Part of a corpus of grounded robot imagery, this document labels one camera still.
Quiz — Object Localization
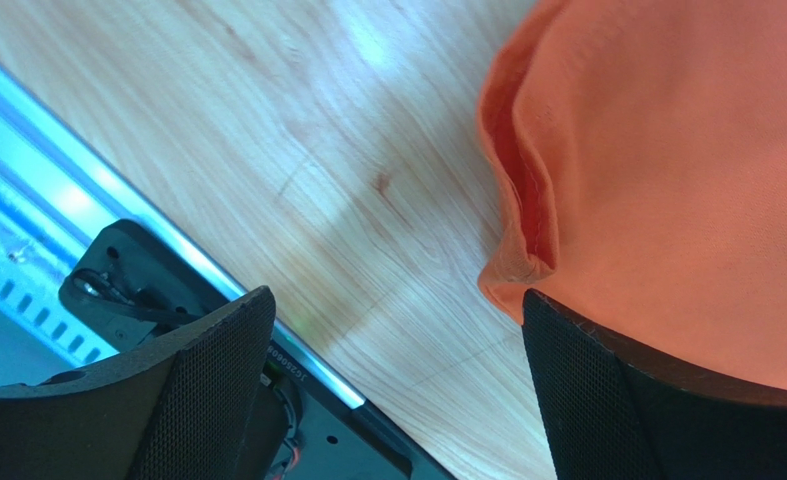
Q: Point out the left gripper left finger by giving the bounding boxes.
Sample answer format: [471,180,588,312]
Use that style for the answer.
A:
[0,286,278,479]

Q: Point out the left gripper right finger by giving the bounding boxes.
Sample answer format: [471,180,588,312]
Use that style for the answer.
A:
[522,290,787,479]

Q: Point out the orange t shirt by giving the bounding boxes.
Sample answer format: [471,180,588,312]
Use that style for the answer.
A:
[477,1,787,389]

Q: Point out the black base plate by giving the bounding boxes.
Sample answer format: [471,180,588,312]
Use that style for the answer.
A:
[59,220,449,479]

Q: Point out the aluminium frame rail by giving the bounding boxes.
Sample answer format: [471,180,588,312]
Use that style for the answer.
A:
[0,39,368,410]

